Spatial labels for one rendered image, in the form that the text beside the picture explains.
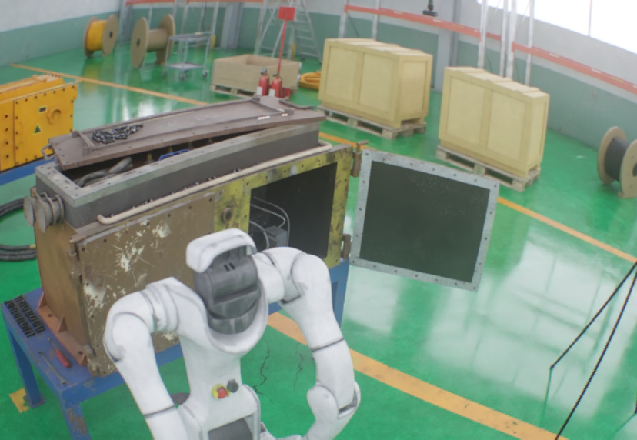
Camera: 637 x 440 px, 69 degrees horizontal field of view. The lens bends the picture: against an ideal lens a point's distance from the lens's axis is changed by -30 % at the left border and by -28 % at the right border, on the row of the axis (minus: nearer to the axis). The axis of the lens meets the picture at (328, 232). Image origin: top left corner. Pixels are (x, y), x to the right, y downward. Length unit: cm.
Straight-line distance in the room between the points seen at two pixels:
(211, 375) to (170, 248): 92
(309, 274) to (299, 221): 165
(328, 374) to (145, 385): 46
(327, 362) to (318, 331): 7
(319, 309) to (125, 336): 47
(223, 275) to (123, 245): 91
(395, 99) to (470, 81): 114
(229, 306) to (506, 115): 563
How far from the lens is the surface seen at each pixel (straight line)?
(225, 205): 228
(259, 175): 237
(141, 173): 207
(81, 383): 220
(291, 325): 370
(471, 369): 353
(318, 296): 131
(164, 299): 113
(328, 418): 139
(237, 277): 112
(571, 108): 1077
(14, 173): 465
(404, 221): 284
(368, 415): 308
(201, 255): 108
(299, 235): 297
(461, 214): 278
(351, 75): 764
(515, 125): 653
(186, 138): 237
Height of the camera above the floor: 205
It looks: 25 degrees down
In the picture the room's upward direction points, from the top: 6 degrees clockwise
